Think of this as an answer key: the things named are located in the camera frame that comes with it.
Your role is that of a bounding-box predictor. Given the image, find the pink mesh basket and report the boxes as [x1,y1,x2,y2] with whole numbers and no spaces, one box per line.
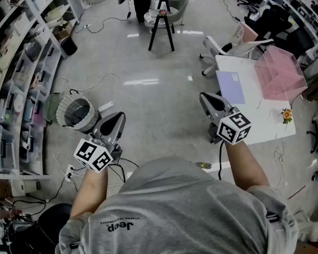
[254,46,308,100]

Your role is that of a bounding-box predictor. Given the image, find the thin red stick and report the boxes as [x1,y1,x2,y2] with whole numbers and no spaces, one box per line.
[288,185,306,199]

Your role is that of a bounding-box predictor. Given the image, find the white metal shelving unit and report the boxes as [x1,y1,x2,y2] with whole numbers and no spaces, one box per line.
[267,0,318,60]
[0,0,84,180]

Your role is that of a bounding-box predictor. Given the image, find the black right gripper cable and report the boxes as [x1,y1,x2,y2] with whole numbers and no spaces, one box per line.
[218,141,226,181]

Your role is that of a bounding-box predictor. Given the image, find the white power cable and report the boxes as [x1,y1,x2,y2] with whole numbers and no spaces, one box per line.
[52,72,121,108]

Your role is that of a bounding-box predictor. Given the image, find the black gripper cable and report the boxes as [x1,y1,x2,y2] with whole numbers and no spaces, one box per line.
[105,157,140,184]
[218,141,226,181]

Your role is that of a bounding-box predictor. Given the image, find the white socket strip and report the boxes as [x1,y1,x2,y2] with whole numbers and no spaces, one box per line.
[65,164,76,182]

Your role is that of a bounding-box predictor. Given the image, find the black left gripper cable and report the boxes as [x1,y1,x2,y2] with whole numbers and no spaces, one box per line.
[105,157,140,184]

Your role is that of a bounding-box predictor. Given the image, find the person's grey t-shirt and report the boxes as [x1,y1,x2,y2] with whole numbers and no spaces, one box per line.
[55,156,299,254]

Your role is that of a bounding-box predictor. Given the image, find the white mesh office chair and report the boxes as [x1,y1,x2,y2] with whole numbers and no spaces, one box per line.
[200,35,274,76]

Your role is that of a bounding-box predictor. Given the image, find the black equipment bag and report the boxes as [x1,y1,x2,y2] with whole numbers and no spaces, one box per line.
[4,220,56,254]

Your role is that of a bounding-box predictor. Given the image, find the person's left forearm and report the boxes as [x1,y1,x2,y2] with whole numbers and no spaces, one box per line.
[69,165,109,219]

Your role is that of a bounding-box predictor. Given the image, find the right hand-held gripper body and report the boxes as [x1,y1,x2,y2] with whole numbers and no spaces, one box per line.
[208,106,252,146]

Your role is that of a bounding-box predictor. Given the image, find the black trash bin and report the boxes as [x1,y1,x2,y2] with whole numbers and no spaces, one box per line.
[60,37,78,57]

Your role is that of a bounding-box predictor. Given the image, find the brown cardboard box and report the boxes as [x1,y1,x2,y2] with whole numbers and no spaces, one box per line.
[54,22,74,41]

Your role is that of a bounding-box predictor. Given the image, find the grey armchair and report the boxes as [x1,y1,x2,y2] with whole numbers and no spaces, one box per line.
[144,0,190,29]

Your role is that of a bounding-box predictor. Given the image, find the black round seat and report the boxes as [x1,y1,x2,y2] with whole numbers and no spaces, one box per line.
[38,203,73,229]

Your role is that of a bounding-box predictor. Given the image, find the floral seat cushion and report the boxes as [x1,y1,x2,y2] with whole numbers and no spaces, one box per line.
[144,8,170,28]

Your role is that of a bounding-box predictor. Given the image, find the black frame stool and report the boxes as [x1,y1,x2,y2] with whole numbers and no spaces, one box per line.
[148,0,175,52]

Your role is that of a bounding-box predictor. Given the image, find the black floor cable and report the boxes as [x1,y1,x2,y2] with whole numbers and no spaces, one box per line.
[86,0,132,34]

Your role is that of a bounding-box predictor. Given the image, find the white coiled cable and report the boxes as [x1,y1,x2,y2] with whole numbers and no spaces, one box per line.
[274,139,288,187]

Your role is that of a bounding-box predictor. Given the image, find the orange artificial flowers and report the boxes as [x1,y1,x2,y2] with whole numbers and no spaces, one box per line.
[280,108,294,125]

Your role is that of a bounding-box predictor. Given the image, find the person's right forearm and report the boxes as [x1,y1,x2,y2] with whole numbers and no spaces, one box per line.
[224,140,271,192]

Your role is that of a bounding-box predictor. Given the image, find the green fabric basket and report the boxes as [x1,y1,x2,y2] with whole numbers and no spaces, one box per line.
[42,93,62,124]

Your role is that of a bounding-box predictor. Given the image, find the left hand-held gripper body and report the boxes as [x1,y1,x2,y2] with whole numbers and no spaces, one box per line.
[73,127,122,174]

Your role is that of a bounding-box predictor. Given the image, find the white power strip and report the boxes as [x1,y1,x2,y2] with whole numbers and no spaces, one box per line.
[98,101,114,113]

